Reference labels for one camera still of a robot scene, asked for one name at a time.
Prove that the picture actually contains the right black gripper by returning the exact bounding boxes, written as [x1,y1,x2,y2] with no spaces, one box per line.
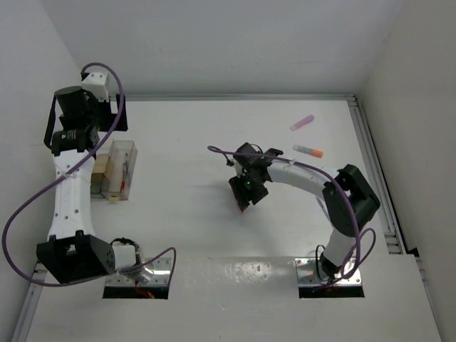
[230,170,269,210]

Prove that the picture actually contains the orange capped white tube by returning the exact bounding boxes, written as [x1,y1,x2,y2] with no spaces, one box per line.
[292,145,323,158]

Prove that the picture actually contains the red pen with clear cap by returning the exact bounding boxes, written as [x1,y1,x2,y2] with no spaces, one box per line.
[120,162,128,192]

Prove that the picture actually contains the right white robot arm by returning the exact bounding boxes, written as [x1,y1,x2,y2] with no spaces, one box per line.
[225,142,380,281]

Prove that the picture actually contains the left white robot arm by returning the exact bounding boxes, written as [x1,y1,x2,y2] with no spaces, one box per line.
[36,85,141,285]

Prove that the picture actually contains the clear compartment organizer box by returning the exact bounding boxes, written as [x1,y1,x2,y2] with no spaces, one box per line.
[90,140,138,202]

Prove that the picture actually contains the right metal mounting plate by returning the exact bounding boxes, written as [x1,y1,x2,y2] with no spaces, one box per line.
[295,256,363,288]

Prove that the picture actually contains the metal mounting plate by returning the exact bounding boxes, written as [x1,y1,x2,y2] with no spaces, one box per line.
[295,256,363,288]
[105,257,172,287]

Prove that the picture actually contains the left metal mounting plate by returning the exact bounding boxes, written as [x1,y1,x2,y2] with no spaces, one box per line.
[105,257,172,287]

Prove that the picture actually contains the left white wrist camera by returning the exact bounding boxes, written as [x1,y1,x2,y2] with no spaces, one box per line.
[81,71,109,102]

